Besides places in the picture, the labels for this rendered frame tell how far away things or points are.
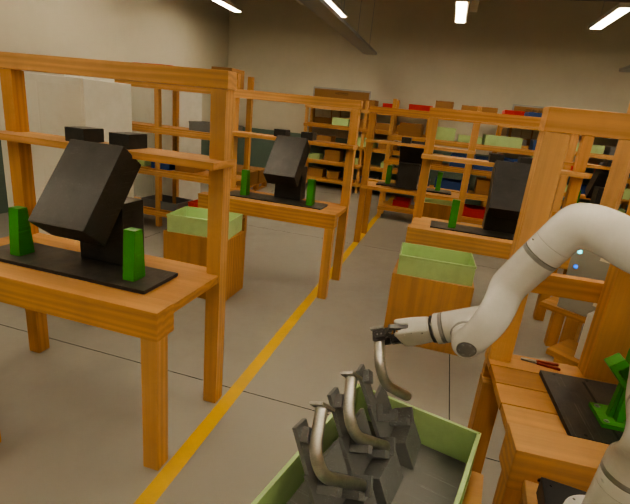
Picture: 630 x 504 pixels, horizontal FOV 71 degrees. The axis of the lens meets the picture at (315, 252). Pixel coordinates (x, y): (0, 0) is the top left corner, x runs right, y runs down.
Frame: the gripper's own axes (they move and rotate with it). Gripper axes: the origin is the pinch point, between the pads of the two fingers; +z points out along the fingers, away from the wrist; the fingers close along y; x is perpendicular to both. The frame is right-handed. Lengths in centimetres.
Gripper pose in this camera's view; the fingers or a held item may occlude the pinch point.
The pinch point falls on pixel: (381, 337)
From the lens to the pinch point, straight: 132.6
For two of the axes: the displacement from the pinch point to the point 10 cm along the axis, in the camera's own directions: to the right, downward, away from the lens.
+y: -5.0, -5.0, -7.1
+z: -8.6, 2.3, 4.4
